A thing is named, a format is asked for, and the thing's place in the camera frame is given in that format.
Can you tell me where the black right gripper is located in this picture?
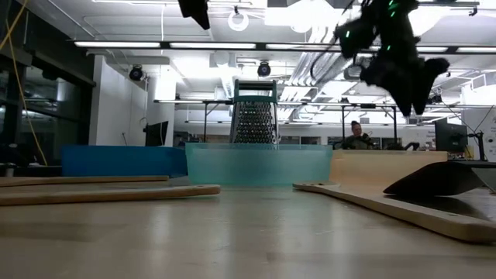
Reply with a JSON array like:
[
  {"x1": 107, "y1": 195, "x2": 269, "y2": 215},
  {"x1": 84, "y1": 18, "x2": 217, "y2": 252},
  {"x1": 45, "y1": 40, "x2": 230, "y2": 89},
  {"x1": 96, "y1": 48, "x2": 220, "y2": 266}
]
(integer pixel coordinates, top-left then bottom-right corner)
[{"x1": 359, "y1": 46, "x2": 450, "y2": 117}]

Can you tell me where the white ceiling ring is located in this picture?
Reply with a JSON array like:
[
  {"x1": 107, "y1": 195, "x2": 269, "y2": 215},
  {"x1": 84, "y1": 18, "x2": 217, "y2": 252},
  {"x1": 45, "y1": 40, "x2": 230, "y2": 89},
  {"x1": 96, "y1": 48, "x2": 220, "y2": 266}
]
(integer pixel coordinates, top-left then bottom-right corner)
[{"x1": 227, "y1": 8, "x2": 250, "y2": 33}]

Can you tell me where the small black monitor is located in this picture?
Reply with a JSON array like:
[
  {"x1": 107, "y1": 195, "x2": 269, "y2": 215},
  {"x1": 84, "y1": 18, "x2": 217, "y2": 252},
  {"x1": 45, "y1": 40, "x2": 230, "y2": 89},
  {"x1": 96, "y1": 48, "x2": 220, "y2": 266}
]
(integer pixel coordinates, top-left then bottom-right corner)
[{"x1": 143, "y1": 120, "x2": 170, "y2": 147}]

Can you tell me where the black background workstation frame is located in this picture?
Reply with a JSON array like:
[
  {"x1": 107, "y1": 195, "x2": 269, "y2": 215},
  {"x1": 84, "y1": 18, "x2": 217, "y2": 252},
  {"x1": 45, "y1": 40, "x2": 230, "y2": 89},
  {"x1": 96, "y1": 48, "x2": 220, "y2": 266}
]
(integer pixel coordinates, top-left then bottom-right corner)
[{"x1": 153, "y1": 98, "x2": 400, "y2": 151}]

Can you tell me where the teal translucent plastic bin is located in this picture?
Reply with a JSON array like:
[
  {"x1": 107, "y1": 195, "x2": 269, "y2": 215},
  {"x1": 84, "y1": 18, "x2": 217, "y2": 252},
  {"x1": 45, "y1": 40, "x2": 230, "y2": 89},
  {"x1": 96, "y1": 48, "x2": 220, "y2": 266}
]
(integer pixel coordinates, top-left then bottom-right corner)
[{"x1": 184, "y1": 142, "x2": 334, "y2": 187}]

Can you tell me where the person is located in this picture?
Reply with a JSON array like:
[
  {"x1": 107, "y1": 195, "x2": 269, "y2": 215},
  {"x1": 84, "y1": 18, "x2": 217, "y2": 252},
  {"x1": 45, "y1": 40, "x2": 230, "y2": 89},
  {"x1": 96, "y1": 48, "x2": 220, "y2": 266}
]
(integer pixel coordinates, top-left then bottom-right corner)
[{"x1": 339, "y1": 120, "x2": 376, "y2": 151}]

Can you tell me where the blue plastic bin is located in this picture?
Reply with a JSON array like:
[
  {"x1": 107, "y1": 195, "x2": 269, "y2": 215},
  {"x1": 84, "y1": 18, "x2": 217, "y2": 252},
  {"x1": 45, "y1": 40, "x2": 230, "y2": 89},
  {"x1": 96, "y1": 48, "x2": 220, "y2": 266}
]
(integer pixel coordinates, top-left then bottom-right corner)
[{"x1": 60, "y1": 145, "x2": 189, "y2": 178}]

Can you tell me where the yellow extension cable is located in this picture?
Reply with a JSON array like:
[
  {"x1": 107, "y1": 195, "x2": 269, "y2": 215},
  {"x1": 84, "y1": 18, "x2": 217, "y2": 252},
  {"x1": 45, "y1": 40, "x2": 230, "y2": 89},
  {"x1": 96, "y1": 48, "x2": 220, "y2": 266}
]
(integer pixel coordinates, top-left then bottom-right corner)
[{"x1": 0, "y1": 0, "x2": 48, "y2": 167}]

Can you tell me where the large black monitor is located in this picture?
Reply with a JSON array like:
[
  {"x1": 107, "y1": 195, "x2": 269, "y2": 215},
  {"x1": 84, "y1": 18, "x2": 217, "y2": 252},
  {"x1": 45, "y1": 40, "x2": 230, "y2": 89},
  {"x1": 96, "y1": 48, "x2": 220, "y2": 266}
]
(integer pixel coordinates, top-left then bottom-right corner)
[{"x1": 433, "y1": 118, "x2": 469, "y2": 154}]

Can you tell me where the plain wooden spatula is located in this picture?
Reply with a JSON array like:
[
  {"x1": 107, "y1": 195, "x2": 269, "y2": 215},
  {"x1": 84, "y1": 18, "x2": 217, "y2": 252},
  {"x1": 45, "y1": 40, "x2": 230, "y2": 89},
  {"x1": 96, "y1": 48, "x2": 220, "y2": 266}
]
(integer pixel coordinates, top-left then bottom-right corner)
[{"x1": 0, "y1": 174, "x2": 171, "y2": 188}]

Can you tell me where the ceiling light bar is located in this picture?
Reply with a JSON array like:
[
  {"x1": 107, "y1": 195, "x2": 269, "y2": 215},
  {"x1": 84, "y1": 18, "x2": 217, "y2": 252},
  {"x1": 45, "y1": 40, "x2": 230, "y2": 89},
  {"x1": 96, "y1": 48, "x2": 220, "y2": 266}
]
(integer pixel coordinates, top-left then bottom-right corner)
[{"x1": 73, "y1": 40, "x2": 496, "y2": 55}]

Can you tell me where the steel box grater teal trim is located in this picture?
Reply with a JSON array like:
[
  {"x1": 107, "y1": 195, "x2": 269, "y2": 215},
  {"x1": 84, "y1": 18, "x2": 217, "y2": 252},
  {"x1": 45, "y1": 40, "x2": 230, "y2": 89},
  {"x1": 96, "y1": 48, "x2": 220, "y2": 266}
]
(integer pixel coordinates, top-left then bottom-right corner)
[{"x1": 229, "y1": 79, "x2": 280, "y2": 145}]

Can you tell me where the wooden cutting board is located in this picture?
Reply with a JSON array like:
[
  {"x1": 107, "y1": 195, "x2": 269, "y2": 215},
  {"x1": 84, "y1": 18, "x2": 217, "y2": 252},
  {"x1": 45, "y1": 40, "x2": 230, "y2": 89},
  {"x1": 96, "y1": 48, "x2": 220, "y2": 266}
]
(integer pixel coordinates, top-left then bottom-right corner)
[{"x1": 292, "y1": 180, "x2": 496, "y2": 245}]

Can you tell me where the black nylon turner spatula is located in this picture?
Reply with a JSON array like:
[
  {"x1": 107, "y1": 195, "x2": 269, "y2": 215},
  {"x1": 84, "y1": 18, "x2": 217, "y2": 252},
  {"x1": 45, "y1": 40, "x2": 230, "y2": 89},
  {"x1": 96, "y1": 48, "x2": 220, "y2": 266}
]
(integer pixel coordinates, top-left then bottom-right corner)
[{"x1": 382, "y1": 160, "x2": 496, "y2": 198}]

